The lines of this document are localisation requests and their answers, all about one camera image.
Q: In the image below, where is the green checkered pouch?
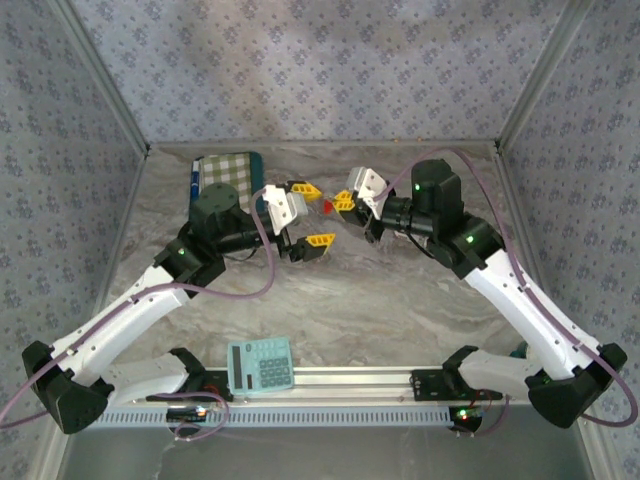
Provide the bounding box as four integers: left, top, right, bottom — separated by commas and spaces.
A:
188, 151, 265, 219

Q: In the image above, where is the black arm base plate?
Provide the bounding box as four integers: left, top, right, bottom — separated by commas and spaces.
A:
410, 368, 504, 402
145, 370, 234, 403

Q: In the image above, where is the grey slotted cable duct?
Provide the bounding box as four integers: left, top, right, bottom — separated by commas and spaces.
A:
97, 405, 454, 429

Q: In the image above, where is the aluminium corner post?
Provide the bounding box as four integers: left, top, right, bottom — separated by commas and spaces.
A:
47, 0, 151, 155
493, 0, 599, 154

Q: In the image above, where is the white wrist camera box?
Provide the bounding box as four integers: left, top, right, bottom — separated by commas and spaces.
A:
261, 183, 310, 235
348, 166, 390, 217

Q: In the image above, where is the light blue calculator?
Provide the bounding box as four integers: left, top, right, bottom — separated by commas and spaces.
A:
227, 336, 296, 399

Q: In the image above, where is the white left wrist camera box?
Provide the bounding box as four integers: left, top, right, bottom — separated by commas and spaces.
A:
261, 183, 310, 235

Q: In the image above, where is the aluminium mounting rail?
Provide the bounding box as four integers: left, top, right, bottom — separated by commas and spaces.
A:
107, 366, 531, 405

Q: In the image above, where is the aluminium frame bar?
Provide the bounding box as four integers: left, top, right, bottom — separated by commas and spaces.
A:
494, 148, 574, 351
87, 148, 151, 331

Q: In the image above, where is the black controller board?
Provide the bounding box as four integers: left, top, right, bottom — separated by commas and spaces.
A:
167, 405, 209, 422
448, 405, 485, 434

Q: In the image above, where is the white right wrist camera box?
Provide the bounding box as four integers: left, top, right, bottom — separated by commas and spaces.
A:
348, 166, 390, 217

